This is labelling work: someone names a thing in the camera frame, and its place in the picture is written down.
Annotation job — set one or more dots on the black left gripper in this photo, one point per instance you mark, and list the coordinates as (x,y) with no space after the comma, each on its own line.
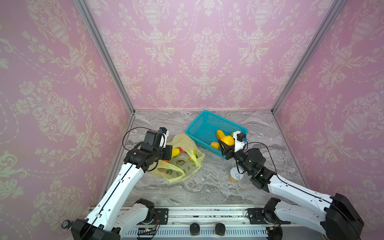
(168,154)

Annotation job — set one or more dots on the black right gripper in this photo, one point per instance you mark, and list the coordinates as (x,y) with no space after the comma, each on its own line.
(225,149)

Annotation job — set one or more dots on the small yellow orange toy fruit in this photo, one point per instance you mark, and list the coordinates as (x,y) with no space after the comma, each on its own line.
(215,145)

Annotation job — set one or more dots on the yellow translucent plastic bag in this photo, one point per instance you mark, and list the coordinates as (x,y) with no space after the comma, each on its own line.
(180,167)

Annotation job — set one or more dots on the yellow orange toy mango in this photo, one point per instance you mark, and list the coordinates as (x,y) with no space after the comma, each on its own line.
(220,134)

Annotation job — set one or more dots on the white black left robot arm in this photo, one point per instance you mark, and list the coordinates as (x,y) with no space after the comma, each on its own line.
(104,222)

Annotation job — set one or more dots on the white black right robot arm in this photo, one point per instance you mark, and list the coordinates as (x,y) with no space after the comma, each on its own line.
(333,216)

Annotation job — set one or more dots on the yellow toy lemon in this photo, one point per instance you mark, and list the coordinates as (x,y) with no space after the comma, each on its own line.
(175,152)

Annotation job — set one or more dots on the yellow tin can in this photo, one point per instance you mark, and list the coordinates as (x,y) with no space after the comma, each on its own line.
(235,176)

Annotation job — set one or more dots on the teal plastic mesh basket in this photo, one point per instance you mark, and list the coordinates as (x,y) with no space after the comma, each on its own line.
(203,130)

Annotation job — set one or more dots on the yellow toy banana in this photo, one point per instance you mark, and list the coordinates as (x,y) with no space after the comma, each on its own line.
(194,157)

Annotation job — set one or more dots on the black knob right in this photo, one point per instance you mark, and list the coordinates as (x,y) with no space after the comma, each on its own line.
(220,229)

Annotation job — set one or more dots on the black knob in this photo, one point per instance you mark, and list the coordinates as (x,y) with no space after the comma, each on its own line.
(195,229)
(220,229)

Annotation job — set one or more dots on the black knob left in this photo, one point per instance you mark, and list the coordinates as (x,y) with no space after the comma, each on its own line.
(195,229)

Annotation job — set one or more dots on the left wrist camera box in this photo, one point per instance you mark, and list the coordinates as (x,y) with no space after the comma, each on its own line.
(164,135)

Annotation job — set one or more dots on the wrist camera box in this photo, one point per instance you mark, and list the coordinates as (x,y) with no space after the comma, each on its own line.
(164,135)
(240,139)

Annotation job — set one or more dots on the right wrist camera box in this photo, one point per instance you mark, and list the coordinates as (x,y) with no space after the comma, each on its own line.
(240,139)

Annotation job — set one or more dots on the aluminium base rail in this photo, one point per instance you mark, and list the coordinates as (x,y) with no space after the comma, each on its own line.
(242,223)

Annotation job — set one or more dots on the aluminium corner post left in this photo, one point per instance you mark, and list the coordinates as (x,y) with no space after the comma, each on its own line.
(101,46)

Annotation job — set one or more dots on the aluminium corner post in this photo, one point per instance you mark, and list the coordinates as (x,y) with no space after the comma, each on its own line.
(101,46)
(319,35)

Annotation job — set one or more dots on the aluminium corner post right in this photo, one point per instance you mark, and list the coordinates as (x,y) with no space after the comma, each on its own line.
(319,35)

